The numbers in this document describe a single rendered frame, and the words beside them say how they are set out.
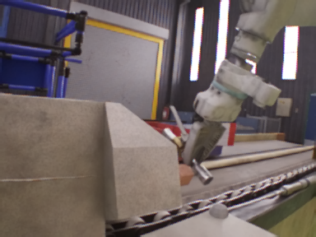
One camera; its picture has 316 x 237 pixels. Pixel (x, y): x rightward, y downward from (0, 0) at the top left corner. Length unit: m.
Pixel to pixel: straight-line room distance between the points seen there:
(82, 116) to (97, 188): 0.09
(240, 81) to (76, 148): 0.29
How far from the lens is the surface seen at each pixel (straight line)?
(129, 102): 11.87
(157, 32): 12.64
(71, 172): 0.26
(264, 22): 0.41
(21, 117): 0.25
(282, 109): 9.73
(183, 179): 0.45
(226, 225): 0.44
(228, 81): 0.40
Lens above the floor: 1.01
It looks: 4 degrees down
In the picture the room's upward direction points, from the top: 6 degrees clockwise
